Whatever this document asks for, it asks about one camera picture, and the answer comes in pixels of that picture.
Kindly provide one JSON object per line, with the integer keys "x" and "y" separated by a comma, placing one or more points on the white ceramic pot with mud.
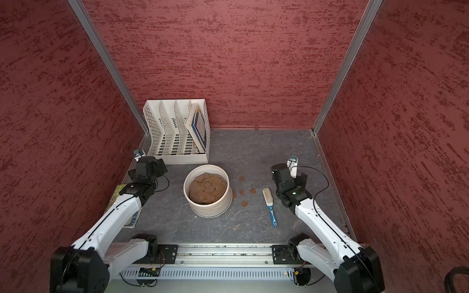
{"x": 208, "y": 191}

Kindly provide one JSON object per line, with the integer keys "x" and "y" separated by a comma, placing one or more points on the white blue scrub brush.
{"x": 270, "y": 203}

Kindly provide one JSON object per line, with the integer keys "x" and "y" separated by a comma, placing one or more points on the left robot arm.
{"x": 87, "y": 266}

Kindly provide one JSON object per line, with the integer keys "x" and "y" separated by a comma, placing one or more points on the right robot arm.
{"x": 351, "y": 267}

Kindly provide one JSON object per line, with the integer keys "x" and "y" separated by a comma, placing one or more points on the book in organizer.
{"x": 195, "y": 124}

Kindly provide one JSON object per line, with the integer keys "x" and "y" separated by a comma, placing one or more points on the white file organizer rack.
{"x": 169, "y": 137}

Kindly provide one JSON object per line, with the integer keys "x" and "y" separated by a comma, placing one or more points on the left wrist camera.
{"x": 138, "y": 153}

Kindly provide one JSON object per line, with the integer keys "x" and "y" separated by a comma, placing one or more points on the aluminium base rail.
{"x": 232, "y": 255}

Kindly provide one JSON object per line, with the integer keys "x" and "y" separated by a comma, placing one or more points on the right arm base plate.
{"x": 287, "y": 254}

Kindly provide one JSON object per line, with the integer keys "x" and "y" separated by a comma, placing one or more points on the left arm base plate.
{"x": 167, "y": 254}

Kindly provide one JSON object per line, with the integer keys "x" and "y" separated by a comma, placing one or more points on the right aluminium corner post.
{"x": 365, "y": 23}

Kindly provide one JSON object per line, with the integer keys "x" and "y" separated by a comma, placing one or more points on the aluminium corner post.
{"x": 365, "y": 23}
{"x": 84, "y": 18}

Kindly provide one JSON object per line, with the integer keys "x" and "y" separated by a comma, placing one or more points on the left aluminium corner post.
{"x": 84, "y": 18}

